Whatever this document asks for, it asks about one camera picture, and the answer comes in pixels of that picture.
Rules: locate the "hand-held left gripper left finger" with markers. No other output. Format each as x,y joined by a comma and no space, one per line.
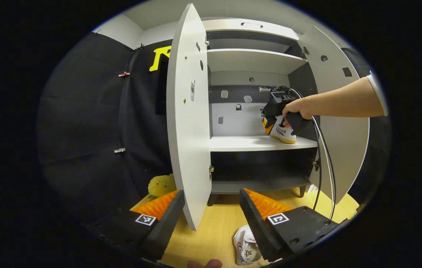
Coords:
158,230

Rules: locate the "black backdrop cloth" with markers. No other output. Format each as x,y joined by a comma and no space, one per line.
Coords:
84,130

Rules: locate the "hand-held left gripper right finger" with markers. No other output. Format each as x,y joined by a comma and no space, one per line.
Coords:
259,230

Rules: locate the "white shoe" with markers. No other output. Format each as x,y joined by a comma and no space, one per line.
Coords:
246,245
283,134

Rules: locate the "white shoe cabinet door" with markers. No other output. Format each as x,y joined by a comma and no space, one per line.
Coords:
348,149
188,149

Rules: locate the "yellow plush toy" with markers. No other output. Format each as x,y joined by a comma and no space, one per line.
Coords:
160,184

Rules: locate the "copper cloth clip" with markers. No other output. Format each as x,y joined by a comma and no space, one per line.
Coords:
123,74

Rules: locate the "white shoe cabinet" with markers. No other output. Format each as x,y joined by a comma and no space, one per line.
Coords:
251,143

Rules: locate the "black cloth clip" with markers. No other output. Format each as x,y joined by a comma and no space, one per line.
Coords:
96,32
139,47

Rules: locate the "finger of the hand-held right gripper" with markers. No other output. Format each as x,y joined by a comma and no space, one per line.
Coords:
269,124

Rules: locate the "silver cloth clip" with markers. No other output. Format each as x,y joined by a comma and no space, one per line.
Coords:
119,150

